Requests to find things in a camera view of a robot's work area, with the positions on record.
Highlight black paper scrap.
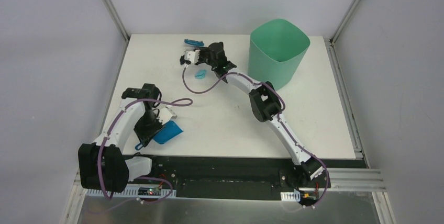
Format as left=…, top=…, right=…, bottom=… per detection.
left=180, top=55, right=186, bottom=65

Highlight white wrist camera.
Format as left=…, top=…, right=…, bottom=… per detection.
left=184, top=50, right=200, bottom=65
left=157, top=107, right=177, bottom=123

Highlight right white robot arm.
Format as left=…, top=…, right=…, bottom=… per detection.
left=183, top=42, right=327, bottom=187

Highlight blue plastic dustpan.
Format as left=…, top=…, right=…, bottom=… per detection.
left=135, top=120, right=183, bottom=151

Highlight right white cable duct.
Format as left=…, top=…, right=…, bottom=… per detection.
left=280, top=191, right=301, bottom=203

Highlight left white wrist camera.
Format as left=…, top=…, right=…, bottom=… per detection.
left=157, top=107, right=177, bottom=123

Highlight green plastic bin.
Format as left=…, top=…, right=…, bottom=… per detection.
left=247, top=19, right=310, bottom=90

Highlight left white cable duct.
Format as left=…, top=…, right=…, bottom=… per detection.
left=86, top=186, right=177, bottom=198

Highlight blue hand brush black bristles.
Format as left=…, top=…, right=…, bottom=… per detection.
left=184, top=39, right=205, bottom=48

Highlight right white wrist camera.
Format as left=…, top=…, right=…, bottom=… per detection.
left=184, top=50, right=200, bottom=65

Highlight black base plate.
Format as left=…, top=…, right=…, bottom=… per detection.
left=93, top=154, right=332, bottom=201

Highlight white cable duct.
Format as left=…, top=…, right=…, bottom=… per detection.
left=280, top=191, right=301, bottom=203
left=86, top=186, right=177, bottom=198

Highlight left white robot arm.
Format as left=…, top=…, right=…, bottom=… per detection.
left=78, top=83, right=164, bottom=194

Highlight light blue paper scrap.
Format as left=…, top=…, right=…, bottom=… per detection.
left=194, top=69, right=207, bottom=80

